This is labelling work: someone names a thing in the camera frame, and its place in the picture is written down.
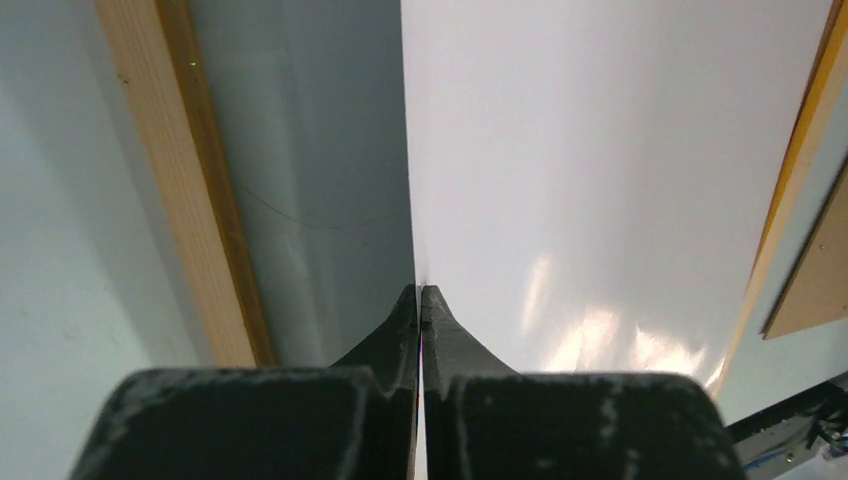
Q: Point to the clear acrylic sheet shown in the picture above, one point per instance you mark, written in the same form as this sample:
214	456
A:
309	98

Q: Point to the brown backing board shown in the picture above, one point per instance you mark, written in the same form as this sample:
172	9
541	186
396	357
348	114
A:
816	292

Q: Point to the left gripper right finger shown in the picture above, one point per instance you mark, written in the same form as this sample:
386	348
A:
487	421

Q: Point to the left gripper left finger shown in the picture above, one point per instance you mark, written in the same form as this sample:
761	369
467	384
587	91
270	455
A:
354	419

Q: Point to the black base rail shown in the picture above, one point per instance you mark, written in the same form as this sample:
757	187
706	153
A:
801	437

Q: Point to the landscape photo print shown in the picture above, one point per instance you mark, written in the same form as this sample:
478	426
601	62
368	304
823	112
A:
589	180

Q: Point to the orange wooden picture frame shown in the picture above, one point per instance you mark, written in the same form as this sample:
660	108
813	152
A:
160	67

